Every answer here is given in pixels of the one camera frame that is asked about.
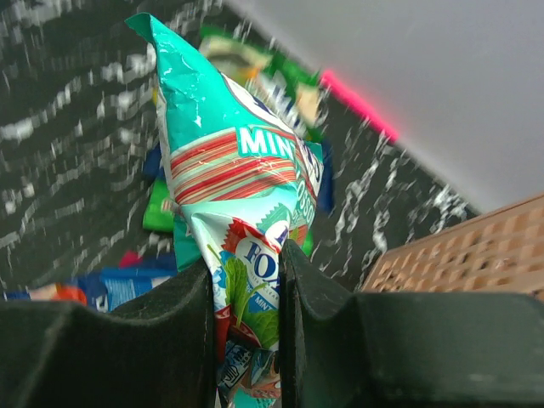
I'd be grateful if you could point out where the red snack packet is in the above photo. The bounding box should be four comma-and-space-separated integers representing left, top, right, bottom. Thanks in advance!
118, 251, 142, 269

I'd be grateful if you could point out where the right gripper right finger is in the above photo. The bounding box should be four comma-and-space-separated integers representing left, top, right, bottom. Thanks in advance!
279, 241, 543, 407

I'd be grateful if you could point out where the green cassava chips bag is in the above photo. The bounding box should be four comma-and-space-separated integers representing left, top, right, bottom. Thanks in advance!
135, 15, 324, 255

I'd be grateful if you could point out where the light blue wafer packet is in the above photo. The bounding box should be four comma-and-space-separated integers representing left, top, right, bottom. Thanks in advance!
94, 276, 170, 313

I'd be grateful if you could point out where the orange plastic file organizer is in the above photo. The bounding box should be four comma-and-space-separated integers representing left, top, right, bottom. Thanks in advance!
361, 195, 543, 299

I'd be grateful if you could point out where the dark blue potato chips bag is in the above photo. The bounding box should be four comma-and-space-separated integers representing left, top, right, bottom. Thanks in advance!
142, 140, 335, 215

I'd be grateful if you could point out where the teal mint candy bag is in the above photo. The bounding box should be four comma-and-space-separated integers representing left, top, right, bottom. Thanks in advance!
126, 13, 323, 407

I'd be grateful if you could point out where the blue sweet chilli chips bag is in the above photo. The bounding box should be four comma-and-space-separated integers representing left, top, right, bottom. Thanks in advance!
1, 268, 177, 311

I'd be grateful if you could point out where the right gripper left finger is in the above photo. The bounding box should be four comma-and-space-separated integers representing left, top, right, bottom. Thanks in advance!
1, 261, 216, 407

